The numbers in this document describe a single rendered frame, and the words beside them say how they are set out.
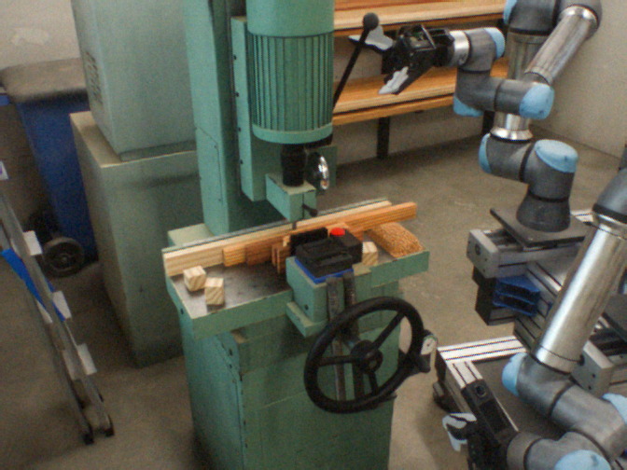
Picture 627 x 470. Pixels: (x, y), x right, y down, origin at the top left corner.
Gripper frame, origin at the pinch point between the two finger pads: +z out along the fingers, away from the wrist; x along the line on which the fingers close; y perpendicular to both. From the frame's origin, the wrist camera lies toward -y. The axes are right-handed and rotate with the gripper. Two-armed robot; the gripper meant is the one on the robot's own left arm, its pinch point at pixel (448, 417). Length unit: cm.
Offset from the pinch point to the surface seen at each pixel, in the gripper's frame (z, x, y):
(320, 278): 10.2, -16.3, -32.4
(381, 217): 33, 14, -41
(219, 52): 29, -21, -86
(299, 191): 23, -11, -51
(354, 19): 180, 110, -147
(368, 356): 7.3, -10.9, -14.7
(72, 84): 175, -40, -125
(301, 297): 17.4, -18.3, -28.6
